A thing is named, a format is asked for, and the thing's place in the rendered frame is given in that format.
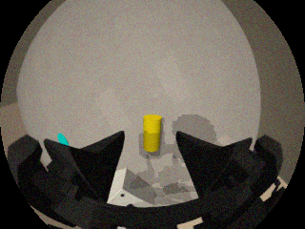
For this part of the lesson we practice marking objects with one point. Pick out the cyan circle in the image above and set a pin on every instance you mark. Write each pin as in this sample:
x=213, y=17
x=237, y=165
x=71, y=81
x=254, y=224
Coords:
x=62, y=139

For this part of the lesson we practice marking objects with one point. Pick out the yellow cylinder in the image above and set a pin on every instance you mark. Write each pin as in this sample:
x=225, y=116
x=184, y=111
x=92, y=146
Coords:
x=152, y=130

